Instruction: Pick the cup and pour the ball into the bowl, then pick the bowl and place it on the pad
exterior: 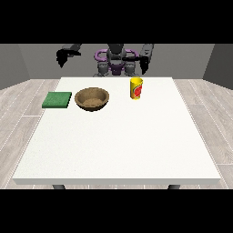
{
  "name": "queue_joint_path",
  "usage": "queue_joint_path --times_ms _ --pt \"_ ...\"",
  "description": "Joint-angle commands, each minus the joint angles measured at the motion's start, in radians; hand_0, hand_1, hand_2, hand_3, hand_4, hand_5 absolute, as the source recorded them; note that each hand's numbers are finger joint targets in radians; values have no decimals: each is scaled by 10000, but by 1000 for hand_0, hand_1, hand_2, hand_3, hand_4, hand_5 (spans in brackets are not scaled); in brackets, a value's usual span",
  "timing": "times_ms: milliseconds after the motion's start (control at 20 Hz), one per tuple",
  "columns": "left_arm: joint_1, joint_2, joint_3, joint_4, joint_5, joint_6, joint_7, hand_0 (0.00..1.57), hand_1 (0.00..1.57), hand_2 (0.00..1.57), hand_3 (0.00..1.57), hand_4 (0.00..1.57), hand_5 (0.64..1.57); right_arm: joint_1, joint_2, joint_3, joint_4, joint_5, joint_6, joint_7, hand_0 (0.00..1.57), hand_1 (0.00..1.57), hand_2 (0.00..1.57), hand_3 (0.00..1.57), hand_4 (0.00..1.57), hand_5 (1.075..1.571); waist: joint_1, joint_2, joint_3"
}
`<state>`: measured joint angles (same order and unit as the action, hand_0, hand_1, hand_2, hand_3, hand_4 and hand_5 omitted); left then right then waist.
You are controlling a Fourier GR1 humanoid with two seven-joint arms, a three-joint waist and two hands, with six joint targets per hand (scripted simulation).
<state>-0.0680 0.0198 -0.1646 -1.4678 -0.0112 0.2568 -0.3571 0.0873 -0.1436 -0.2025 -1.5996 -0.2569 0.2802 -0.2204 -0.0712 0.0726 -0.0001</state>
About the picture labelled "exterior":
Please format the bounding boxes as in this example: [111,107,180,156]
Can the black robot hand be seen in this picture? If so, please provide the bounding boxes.
[122,55,150,76]
[56,48,82,69]

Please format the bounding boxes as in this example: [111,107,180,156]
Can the yellow cup with melon print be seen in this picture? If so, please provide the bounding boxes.
[129,76,144,101]

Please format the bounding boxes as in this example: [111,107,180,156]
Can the green square pad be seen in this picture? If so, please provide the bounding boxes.
[41,91,73,109]

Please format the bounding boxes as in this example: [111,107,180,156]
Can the brown wooden bowl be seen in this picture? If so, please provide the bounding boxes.
[74,86,110,112]

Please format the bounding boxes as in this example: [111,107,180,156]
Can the grey robot trunk purple rings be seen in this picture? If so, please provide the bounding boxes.
[93,44,141,78]

